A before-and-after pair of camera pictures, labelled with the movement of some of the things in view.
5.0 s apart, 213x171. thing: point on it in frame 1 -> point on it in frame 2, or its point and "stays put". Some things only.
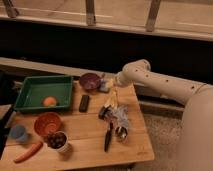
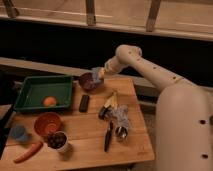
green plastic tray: x=45 y=93 stays put
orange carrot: x=35 y=148 stays put
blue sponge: x=103 y=86 -> x=96 y=74
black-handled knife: x=107 y=137 stays put
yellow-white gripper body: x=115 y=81 -> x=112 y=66
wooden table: x=101 y=128 stays put
